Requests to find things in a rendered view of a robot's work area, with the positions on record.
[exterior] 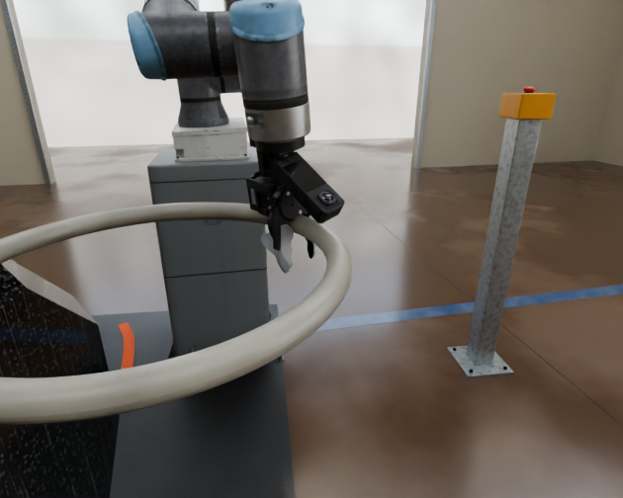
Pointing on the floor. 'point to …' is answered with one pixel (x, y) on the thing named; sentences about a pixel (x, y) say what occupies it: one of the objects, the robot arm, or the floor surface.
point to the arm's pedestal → (210, 253)
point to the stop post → (503, 229)
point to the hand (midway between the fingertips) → (301, 260)
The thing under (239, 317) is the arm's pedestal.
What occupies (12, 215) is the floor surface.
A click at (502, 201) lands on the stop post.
